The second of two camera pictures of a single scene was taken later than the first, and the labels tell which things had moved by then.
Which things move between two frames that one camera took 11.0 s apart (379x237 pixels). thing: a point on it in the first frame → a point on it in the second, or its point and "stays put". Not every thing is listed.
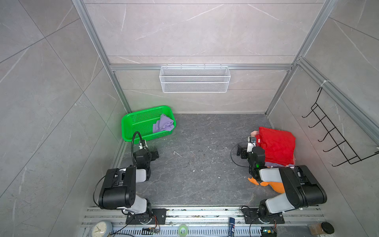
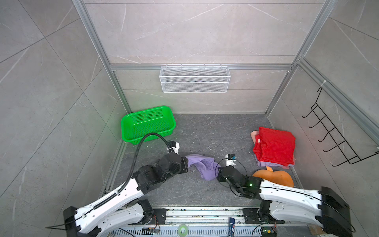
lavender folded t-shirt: x=277 y=165 stays put
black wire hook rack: x=350 y=156 stays put
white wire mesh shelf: x=194 y=79 stays put
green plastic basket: x=142 y=122 stays put
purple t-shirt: x=164 y=124 → x=207 y=167
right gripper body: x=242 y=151 → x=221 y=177
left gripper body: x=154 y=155 → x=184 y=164
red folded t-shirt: x=279 y=146 stays put
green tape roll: x=179 y=230 stays put
